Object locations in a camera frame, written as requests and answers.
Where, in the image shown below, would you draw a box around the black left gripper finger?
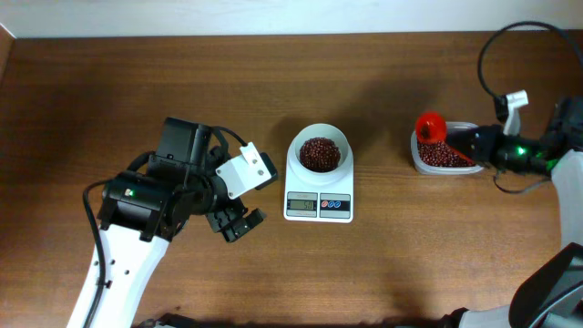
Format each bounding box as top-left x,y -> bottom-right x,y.
205,208 -> 237,233
222,209 -> 267,243

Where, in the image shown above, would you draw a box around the red plastic scoop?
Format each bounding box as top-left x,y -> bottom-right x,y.
415,112 -> 447,143

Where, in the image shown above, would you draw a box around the white digital kitchen scale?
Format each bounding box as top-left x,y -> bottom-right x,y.
283,135 -> 355,223

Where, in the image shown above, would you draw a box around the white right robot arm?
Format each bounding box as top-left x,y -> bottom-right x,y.
445,97 -> 582,328

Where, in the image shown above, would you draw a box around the clear plastic food container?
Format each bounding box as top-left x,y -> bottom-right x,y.
411,121 -> 483,176

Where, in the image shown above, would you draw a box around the red adzuki beans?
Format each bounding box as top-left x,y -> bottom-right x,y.
416,140 -> 475,168

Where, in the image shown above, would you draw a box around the red beans in bowl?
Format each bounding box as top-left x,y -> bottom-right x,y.
300,138 -> 341,173

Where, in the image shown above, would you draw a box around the white round bowl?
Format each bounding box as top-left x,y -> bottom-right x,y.
287,123 -> 353,178

